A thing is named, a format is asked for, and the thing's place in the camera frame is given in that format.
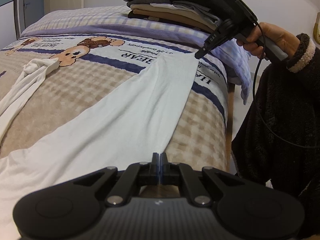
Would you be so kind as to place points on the purple plaid quilt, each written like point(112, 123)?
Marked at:
point(75, 22)

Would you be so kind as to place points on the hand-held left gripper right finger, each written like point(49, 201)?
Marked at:
point(163, 162)

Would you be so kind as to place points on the white long-sleeve shirt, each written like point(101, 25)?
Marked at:
point(125, 110)

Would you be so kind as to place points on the stack of folded clothes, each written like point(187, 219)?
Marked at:
point(162, 7)

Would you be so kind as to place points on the person's right forearm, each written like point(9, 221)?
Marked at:
point(302, 55)

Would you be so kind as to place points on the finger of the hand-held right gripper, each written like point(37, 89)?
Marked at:
point(202, 53)

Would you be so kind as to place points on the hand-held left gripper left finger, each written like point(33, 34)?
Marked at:
point(156, 162)

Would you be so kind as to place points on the person's right hand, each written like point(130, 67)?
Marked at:
point(280, 37)

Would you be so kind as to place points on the beige patterned blanket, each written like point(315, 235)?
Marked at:
point(87, 75)

